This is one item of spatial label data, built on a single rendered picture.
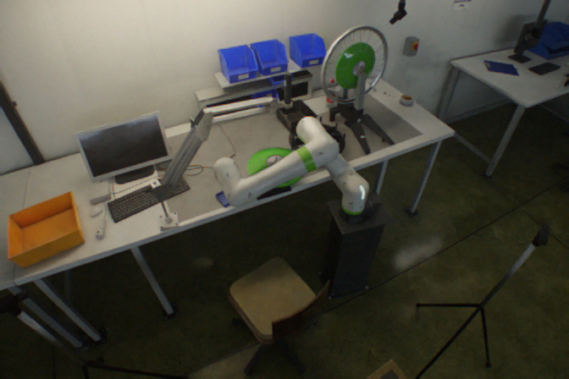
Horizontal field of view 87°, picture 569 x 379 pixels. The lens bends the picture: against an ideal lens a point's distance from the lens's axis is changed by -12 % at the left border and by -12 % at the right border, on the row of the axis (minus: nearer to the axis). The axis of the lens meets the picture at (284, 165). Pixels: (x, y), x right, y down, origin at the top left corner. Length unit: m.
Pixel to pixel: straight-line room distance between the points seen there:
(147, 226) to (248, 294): 0.63
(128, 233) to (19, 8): 1.32
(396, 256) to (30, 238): 2.47
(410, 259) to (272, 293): 1.37
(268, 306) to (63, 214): 1.23
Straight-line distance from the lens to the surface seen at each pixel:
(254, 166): 1.79
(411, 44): 3.21
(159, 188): 1.63
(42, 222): 2.17
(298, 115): 2.47
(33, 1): 2.22
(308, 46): 2.63
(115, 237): 1.87
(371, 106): 2.68
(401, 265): 2.81
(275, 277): 1.90
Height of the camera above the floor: 2.27
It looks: 42 degrees down
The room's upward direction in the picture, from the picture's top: straight up
